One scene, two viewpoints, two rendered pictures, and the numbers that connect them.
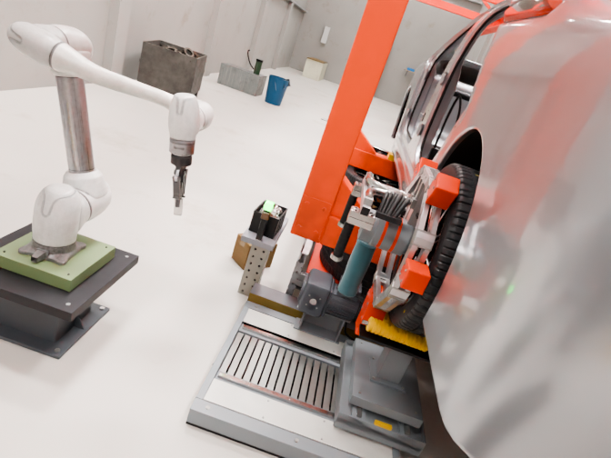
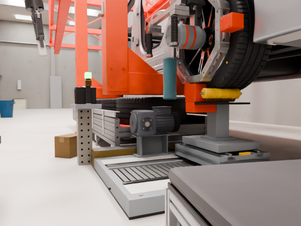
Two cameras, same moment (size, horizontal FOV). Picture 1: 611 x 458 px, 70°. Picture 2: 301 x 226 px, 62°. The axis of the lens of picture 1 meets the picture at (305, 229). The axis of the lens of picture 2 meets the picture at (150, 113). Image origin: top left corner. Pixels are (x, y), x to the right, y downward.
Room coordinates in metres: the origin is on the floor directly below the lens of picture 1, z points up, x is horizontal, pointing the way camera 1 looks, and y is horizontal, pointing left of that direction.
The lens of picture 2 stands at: (0.30, 0.49, 0.46)
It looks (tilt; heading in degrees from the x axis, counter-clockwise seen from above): 2 degrees down; 337
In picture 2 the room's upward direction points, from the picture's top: straight up
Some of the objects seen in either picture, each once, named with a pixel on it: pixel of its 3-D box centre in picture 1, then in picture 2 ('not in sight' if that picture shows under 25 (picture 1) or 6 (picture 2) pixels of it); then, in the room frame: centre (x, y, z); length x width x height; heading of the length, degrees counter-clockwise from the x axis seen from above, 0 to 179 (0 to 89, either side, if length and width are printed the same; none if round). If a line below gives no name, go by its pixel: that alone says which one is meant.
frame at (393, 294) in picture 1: (405, 238); (195, 37); (1.60, -0.38, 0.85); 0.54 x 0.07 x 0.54; 179
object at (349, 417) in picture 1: (378, 390); (217, 153); (1.60, -0.55, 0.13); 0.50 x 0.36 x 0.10; 179
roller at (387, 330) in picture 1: (397, 333); (221, 93); (1.48, -0.47, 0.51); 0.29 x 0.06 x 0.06; 89
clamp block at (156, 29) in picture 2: (363, 191); (153, 29); (1.78, -0.18, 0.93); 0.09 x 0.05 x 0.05; 89
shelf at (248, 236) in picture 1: (266, 228); (84, 106); (2.19, 0.20, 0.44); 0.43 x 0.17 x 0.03; 179
